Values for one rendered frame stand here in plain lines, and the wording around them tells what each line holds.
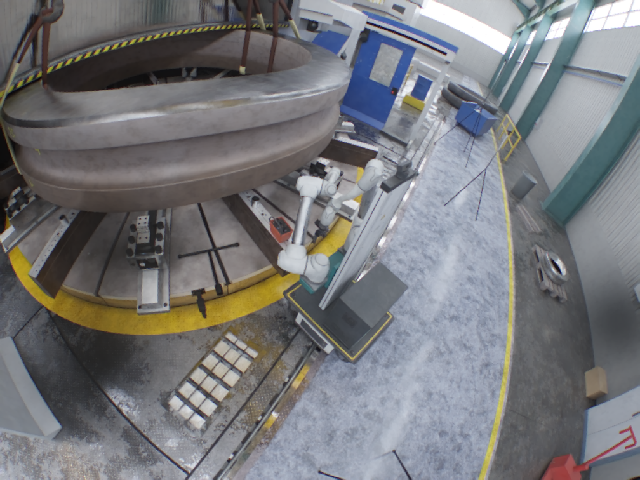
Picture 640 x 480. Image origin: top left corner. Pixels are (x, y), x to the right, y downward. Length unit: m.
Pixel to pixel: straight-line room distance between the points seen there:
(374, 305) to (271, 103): 1.76
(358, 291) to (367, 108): 5.65
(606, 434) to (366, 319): 4.68
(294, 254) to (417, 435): 2.16
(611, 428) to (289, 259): 5.38
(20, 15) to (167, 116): 2.96
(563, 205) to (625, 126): 3.43
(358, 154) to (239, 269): 2.62
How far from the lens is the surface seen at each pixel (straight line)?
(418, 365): 3.16
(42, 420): 3.17
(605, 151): 9.81
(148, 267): 2.60
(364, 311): 2.07
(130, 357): 2.85
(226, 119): 2.12
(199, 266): 2.72
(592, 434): 5.67
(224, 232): 2.97
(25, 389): 3.36
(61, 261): 3.09
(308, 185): 2.10
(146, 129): 2.09
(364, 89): 7.11
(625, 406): 5.51
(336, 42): 8.20
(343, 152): 4.32
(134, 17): 4.79
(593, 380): 6.06
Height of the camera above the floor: 2.55
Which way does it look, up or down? 47 degrees down
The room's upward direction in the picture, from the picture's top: 21 degrees clockwise
